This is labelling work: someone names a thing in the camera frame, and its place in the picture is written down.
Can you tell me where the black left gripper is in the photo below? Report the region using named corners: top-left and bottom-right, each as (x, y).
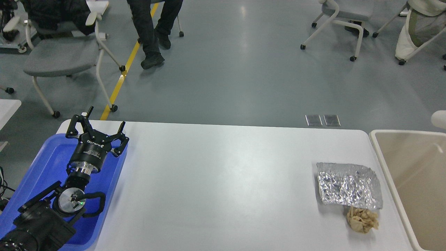
top-left (66, 107), bottom-right (130, 173)

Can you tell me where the white paper cup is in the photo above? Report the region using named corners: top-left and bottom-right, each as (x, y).
top-left (431, 110), bottom-right (446, 130)

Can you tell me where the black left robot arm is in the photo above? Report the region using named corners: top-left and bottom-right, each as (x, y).
top-left (1, 107), bottom-right (129, 251)

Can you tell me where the blue plastic tray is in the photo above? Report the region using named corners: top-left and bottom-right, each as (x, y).
top-left (0, 134), bottom-right (127, 251)

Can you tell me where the white side table corner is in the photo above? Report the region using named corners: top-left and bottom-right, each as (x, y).
top-left (0, 99), bottom-right (21, 130)

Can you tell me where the grey chair with jacket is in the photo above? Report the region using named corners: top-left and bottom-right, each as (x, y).
top-left (23, 11), bottom-right (117, 119)

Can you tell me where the person in black clothes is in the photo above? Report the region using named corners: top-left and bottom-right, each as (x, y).
top-left (127, 0), bottom-right (183, 70)

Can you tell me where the black jacket on chair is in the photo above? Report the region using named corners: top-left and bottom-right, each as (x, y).
top-left (21, 0), bottom-right (95, 35)

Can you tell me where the left metal floor plate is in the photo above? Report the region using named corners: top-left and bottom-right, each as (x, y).
top-left (305, 114), bottom-right (322, 127)

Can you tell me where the metal floor plate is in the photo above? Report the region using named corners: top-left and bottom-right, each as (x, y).
top-left (305, 114), bottom-right (322, 127)
top-left (323, 114), bottom-right (341, 127)

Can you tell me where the right metal floor plate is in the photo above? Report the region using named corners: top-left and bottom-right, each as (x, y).
top-left (323, 114), bottom-right (341, 127)

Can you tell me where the crumpled aluminium foil sheet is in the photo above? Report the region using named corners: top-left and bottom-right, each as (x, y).
top-left (316, 162), bottom-right (383, 210)

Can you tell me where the crumpled brown paper ball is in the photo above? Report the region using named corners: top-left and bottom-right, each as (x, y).
top-left (347, 206), bottom-right (379, 234)

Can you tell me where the beige plastic bin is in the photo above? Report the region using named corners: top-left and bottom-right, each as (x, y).
top-left (369, 130), bottom-right (446, 251)

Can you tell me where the chair with white cover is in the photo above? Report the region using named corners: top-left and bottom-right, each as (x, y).
top-left (371, 0), bottom-right (446, 71)

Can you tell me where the grey chair white frame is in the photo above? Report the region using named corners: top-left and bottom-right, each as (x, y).
top-left (300, 0), bottom-right (375, 62)

